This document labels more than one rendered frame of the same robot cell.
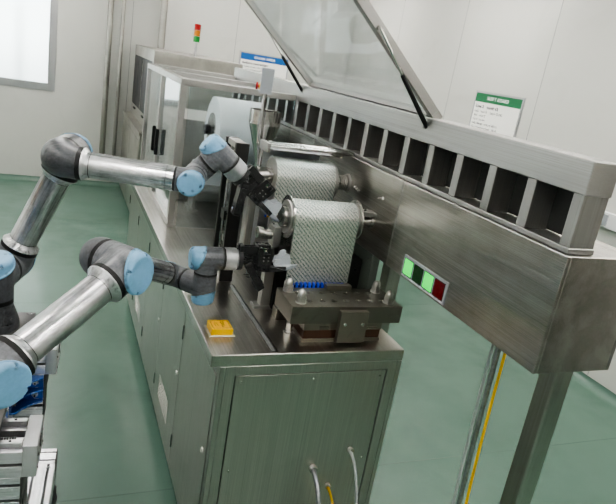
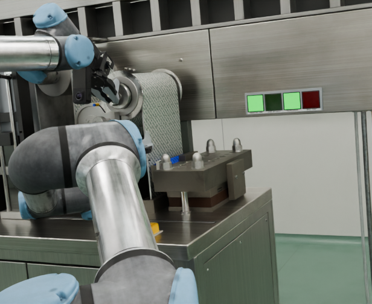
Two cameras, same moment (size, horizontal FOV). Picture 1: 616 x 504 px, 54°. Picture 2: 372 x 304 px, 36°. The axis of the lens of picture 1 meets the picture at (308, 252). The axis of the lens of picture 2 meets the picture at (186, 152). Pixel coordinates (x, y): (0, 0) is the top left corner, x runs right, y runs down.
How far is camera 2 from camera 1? 129 cm
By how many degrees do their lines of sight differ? 40
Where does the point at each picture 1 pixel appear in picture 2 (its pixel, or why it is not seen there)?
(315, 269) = (163, 146)
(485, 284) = (371, 64)
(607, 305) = not seen: outside the picture
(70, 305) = (132, 194)
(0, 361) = (177, 272)
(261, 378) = (217, 258)
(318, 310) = (216, 169)
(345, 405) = (258, 263)
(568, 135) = not seen: hidden behind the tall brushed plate
